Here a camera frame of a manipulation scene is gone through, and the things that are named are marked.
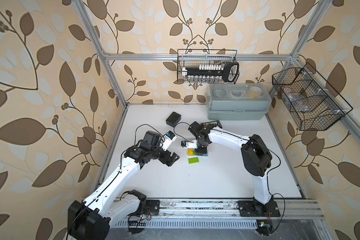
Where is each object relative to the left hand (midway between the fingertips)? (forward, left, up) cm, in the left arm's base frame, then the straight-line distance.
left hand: (172, 151), depth 77 cm
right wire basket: (+20, -71, +20) cm, 77 cm away
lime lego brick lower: (+2, -12, -16) cm, 20 cm away
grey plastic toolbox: (+40, -44, -1) cm, 59 cm away
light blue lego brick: (+6, -20, -15) cm, 26 cm away
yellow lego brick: (+6, -10, -12) cm, 17 cm away
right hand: (+9, -16, -13) cm, 23 cm away
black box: (+32, +2, -13) cm, 35 cm away
